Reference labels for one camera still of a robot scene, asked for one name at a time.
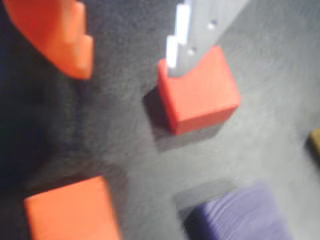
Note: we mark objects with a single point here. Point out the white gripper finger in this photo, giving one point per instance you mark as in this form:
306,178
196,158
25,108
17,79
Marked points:
200,25

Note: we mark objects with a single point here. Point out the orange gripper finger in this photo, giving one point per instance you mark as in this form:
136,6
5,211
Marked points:
55,32

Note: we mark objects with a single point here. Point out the orange wooden cube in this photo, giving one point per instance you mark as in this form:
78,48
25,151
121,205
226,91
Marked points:
70,212

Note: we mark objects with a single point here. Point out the red wooden cube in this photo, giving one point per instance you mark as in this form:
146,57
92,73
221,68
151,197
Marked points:
200,100

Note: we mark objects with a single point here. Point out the yellow wooden cube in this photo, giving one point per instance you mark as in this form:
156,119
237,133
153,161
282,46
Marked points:
315,146

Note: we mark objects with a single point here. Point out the purple wooden cube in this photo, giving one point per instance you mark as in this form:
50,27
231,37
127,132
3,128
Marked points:
237,217

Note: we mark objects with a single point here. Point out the black table mat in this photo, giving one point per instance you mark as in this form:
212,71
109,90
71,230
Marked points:
275,75

